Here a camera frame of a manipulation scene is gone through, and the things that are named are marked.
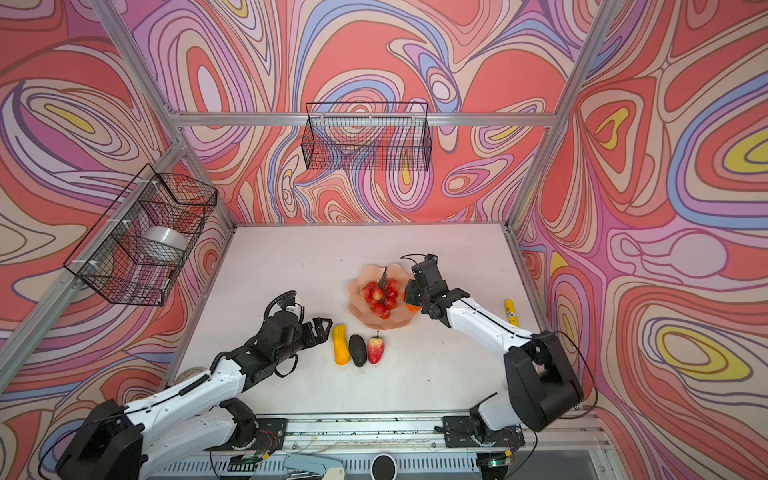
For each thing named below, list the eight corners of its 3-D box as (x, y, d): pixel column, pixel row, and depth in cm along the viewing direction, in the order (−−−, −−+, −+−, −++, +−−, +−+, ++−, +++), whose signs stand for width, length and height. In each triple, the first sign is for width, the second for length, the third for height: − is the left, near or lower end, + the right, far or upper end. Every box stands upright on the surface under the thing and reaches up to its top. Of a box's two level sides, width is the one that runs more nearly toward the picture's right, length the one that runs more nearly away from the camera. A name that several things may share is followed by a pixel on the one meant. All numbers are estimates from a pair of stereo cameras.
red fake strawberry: (367, 363, 85) (367, 360, 83) (368, 334, 90) (368, 330, 88) (384, 363, 85) (384, 359, 83) (384, 334, 90) (384, 330, 88)
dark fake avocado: (347, 366, 85) (346, 363, 83) (350, 338, 90) (349, 334, 88) (366, 366, 85) (365, 362, 83) (367, 338, 90) (366, 334, 88)
